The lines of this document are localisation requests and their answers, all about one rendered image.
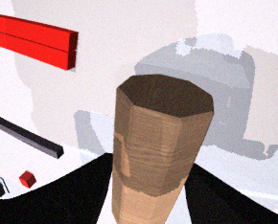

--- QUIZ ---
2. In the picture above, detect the wooden tool handle with grey metal shaft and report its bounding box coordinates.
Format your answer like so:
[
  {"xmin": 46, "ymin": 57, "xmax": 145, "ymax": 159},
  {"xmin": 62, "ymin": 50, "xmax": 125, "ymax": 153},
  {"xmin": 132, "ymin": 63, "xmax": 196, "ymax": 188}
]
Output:
[{"xmin": 111, "ymin": 74, "xmax": 215, "ymax": 224}]

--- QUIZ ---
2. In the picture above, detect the small red block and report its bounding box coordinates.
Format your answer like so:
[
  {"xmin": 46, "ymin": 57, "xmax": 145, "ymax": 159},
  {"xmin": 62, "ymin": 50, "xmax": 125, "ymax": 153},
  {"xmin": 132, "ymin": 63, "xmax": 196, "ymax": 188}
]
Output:
[{"xmin": 19, "ymin": 170, "xmax": 36, "ymax": 189}]

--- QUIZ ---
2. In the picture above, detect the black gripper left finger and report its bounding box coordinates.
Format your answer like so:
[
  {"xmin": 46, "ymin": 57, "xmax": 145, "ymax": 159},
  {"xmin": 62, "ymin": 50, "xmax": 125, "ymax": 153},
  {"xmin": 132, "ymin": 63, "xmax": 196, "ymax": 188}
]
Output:
[{"xmin": 0, "ymin": 153, "xmax": 113, "ymax": 224}]

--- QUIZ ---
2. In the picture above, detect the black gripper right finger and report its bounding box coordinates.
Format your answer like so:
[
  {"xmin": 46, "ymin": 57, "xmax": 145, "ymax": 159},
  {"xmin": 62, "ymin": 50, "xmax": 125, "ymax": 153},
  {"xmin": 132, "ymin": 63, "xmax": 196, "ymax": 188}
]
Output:
[{"xmin": 185, "ymin": 163, "xmax": 278, "ymax": 224}]

